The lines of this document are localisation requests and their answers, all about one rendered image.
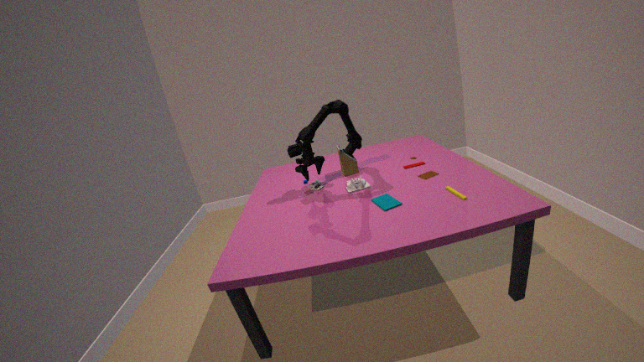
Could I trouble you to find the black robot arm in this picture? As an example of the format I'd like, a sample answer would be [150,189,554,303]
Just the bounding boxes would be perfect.
[288,100,362,158]

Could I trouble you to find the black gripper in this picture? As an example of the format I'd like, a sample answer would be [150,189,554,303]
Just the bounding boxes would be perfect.
[295,151,325,181]

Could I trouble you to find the yellow rod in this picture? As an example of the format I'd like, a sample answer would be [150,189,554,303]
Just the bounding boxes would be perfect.
[445,186,467,200]

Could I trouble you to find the teal flat square plate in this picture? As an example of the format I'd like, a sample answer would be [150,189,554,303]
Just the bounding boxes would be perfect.
[371,193,402,211]

